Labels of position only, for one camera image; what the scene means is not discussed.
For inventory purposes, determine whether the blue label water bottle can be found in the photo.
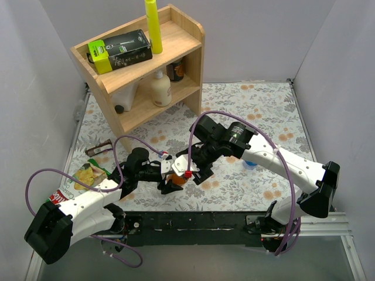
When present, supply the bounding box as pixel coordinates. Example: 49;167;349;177
243;161;258;170

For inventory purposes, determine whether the orange juice bottle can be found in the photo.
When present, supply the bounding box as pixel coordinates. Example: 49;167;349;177
168;174;188;187

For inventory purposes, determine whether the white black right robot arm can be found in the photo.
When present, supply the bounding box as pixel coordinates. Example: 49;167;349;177
172;115;340;234

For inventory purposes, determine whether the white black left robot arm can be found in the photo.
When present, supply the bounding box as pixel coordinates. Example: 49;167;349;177
24;148;187;265

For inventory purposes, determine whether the cream lotion pump bottle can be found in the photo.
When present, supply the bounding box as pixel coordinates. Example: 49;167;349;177
150;70;172;107

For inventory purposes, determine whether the yellow tall bottle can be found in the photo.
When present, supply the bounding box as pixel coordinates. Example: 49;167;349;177
145;0;163;54

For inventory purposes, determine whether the floral patterned table mat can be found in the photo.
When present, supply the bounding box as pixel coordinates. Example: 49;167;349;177
69;82;313;211

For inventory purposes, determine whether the brown chocolate bar wrapper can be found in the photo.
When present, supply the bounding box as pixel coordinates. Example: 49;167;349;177
85;139;113;157

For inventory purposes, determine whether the chips snack bag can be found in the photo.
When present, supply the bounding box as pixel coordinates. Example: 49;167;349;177
42;159;112;216

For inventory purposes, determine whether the wooden shelf unit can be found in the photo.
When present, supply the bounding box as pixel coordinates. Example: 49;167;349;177
71;4;205;136

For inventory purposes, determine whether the white jug black cap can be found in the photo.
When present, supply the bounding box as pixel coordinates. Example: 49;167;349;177
111;82;138;114

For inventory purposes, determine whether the dark jar on shelf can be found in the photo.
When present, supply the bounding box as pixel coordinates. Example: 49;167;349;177
166;58;184;83

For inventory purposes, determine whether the black green product box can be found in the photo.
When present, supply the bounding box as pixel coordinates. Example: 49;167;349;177
87;29;153;74

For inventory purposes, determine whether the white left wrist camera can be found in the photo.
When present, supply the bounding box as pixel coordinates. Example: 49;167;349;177
161;152;173;176

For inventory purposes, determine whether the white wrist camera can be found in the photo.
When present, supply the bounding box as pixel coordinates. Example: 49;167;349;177
161;152;173;176
172;155;199;178

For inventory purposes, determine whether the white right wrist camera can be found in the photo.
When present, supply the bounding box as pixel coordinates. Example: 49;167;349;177
172;155;199;178

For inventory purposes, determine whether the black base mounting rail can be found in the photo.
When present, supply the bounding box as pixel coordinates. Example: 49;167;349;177
99;210;299;255

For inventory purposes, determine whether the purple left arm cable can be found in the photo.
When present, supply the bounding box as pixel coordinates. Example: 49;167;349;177
25;135;165;268

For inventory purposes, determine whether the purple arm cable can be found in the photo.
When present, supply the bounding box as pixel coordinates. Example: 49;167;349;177
25;135;165;268
187;111;302;257

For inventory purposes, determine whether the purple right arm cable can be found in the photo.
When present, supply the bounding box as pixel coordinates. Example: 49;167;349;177
187;111;302;257

